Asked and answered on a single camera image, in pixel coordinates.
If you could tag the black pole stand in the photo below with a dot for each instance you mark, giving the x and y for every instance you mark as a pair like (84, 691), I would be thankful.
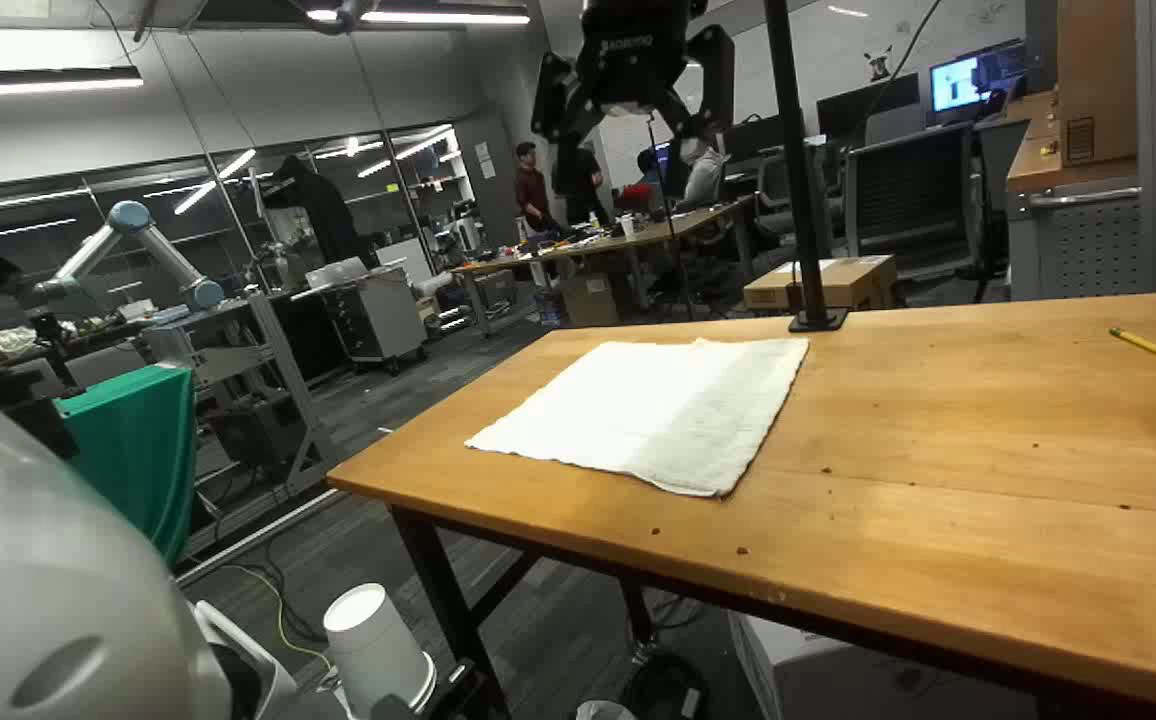
(803, 161)

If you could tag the lit computer monitor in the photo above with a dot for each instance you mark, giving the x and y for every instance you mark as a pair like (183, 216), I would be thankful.
(973, 80)

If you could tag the white cylindrical bin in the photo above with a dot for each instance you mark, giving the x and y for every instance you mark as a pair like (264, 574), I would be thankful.
(371, 646)

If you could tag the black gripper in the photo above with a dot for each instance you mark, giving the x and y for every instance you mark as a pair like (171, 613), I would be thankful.
(643, 50)

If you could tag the small cardboard box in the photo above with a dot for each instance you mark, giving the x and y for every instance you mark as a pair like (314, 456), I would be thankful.
(593, 303)

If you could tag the ceiling strip light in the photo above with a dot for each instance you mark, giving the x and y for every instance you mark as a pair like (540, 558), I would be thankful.
(440, 19)
(30, 85)

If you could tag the person in white top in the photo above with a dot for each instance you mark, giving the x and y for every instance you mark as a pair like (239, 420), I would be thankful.
(701, 167)

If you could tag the black crate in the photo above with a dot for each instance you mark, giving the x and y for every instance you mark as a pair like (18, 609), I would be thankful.
(909, 195)

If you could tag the wooden table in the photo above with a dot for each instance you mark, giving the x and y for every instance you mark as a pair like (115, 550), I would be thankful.
(436, 574)

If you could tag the green cloth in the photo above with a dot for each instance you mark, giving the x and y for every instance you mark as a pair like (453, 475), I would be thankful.
(138, 446)

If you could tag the white equipment cart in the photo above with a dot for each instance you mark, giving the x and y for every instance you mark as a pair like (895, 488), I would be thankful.
(380, 316)

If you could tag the large cardboard box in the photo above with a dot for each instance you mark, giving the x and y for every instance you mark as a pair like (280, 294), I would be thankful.
(1101, 67)

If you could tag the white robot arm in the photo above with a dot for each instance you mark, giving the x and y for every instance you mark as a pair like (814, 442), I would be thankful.
(42, 585)

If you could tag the light wooden box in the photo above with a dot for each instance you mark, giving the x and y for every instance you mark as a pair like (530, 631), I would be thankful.
(851, 283)

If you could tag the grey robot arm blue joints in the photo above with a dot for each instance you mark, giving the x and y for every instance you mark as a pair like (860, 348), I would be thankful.
(133, 221)

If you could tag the dark hanging jacket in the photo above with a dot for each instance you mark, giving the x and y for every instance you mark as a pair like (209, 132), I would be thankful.
(322, 206)

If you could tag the long wooden desk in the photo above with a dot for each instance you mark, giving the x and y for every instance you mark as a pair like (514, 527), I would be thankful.
(601, 245)

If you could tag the grey metal cabinet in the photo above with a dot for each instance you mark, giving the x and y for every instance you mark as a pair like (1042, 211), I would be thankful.
(1083, 243)

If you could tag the white cloth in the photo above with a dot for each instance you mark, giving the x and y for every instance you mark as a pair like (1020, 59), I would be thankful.
(658, 404)

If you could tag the metal equipment rack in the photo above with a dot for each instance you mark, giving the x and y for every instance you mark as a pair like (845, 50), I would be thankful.
(248, 402)

